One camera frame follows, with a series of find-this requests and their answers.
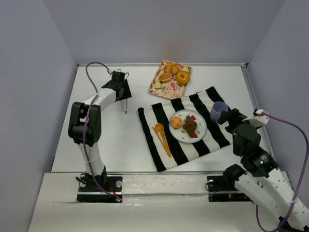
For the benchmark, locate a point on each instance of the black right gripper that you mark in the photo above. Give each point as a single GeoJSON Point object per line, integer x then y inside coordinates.
{"type": "Point", "coordinates": [228, 117]}

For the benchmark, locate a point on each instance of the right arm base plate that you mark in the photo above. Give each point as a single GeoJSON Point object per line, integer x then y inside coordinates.
{"type": "Point", "coordinates": [221, 191]}

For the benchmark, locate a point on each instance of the orange plastic knife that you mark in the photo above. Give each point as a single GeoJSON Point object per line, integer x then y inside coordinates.
{"type": "Point", "coordinates": [166, 144]}

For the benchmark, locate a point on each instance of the black white striped cloth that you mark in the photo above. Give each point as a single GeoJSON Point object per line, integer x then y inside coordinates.
{"type": "Point", "coordinates": [216, 136]}

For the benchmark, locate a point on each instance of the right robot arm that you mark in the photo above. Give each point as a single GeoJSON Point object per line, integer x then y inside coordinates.
{"type": "Point", "coordinates": [259, 176]}

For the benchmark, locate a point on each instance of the metal serving tongs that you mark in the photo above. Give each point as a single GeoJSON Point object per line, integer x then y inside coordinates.
{"type": "Point", "coordinates": [124, 102]}

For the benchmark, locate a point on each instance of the floral rectangular tray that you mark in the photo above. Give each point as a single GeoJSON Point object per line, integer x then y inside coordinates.
{"type": "Point", "coordinates": [169, 90]}

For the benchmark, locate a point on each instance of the small round bread roll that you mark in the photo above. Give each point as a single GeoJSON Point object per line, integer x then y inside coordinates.
{"type": "Point", "coordinates": [176, 122]}

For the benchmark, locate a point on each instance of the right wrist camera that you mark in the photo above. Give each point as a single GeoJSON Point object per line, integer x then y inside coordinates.
{"type": "Point", "coordinates": [258, 120]}

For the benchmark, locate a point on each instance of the sesame sandwich bun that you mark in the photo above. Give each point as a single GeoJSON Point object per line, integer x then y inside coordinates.
{"type": "Point", "coordinates": [165, 77]}

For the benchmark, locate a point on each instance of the orange plastic spoon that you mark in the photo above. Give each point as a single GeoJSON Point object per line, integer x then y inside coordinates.
{"type": "Point", "coordinates": [160, 128]}

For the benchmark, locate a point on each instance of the watermelon pattern plate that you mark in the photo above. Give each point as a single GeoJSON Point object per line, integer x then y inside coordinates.
{"type": "Point", "coordinates": [181, 135]}

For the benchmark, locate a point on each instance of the orange plastic fork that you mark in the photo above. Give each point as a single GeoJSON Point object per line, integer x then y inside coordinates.
{"type": "Point", "coordinates": [162, 142]}

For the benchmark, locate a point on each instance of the brown chocolate croissant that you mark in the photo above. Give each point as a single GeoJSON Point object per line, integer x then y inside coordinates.
{"type": "Point", "coordinates": [190, 126]}

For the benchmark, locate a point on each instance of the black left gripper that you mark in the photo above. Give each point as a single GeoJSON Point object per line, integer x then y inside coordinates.
{"type": "Point", "coordinates": [121, 91]}

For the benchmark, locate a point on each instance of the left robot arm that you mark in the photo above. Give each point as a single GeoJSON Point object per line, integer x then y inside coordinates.
{"type": "Point", "coordinates": [85, 125]}

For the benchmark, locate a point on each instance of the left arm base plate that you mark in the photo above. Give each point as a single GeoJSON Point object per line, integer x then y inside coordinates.
{"type": "Point", "coordinates": [89, 192]}

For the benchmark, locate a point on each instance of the orange bagel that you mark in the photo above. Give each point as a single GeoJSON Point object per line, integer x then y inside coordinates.
{"type": "Point", "coordinates": [183, 77]}

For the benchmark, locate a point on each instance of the lilac plastic cup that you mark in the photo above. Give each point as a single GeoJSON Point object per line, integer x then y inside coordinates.
{"type": "Point", "coordinates": [217, 109]}

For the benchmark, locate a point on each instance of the large striped bread roll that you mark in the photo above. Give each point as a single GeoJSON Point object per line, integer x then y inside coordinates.
{"type": "Point", "coordinates": [172, 68]}

